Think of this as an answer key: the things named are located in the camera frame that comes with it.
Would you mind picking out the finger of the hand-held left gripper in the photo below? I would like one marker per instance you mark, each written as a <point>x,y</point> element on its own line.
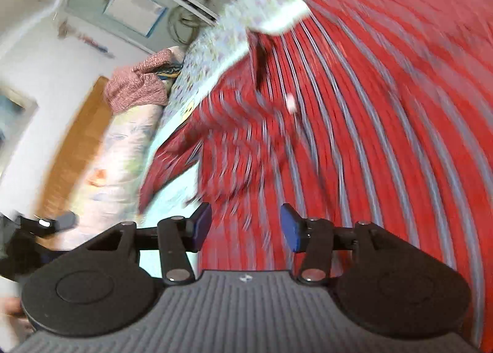
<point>57,222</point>

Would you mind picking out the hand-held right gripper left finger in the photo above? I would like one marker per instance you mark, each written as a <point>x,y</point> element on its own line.
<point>202,226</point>

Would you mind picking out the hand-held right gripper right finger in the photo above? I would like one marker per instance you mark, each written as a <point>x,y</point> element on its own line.
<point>290,228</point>

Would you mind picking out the red striped garment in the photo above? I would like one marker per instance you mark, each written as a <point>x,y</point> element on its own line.
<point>385,106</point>

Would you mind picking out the mint quilted bee-print bed cover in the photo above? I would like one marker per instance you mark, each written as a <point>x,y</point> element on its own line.
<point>169,199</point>

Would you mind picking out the wooden headboard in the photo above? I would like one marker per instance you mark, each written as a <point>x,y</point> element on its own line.
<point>73,145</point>

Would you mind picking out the pink floral quilt roll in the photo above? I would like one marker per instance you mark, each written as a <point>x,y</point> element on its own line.
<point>115,160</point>

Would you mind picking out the blue and yellow cloth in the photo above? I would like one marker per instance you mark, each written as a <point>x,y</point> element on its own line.
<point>169,72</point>

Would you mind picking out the pink patterned garment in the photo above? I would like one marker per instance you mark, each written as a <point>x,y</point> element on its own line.
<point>134,83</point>

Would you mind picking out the blue floral heart-print bedsheet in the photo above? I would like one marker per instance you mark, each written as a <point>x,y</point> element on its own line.
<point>231,41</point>

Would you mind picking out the round fan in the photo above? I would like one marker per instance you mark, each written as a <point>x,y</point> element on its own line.
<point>185,23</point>

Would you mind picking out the framed wall picture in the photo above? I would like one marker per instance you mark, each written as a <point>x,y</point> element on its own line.
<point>15,122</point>

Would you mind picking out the small wall decoration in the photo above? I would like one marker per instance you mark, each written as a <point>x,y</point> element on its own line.
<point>88,39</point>

